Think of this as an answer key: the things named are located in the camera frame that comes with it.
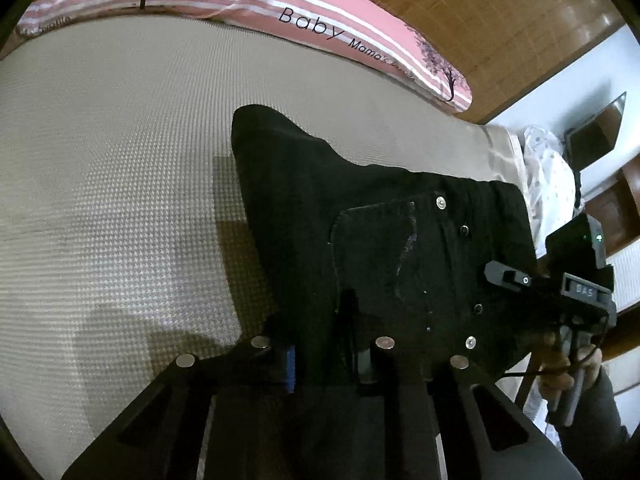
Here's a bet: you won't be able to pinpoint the person's right hand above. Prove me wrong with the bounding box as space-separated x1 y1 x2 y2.
536 331 604 412

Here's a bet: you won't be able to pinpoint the black pants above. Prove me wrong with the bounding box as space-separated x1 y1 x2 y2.
231 104 540 397

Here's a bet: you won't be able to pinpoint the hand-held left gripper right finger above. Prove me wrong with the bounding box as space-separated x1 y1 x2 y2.
339 289 583 480

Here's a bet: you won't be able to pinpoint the person's right forearm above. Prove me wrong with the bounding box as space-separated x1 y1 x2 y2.
554 367 640 480

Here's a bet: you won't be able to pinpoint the white dotted cloth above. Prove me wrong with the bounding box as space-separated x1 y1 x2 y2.
522 126 585 262

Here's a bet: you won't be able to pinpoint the dark framed panel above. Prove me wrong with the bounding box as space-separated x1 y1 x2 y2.
565 92 627 172

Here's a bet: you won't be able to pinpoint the pink striped pillow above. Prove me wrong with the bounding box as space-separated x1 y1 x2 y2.
15 0 473 114

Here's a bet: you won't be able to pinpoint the wooden cabinet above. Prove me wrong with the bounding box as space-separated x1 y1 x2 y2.
580 144 640 262

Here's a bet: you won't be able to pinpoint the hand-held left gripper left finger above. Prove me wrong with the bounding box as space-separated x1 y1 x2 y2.
60 312 302 480

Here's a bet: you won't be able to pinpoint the black cable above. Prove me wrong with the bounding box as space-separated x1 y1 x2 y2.
499 344 604 382

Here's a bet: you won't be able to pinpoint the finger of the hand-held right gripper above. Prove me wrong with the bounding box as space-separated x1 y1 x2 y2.
483 259 551 295

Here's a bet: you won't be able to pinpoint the beige textured mattress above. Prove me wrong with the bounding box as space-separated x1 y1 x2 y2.
0 15 532 473

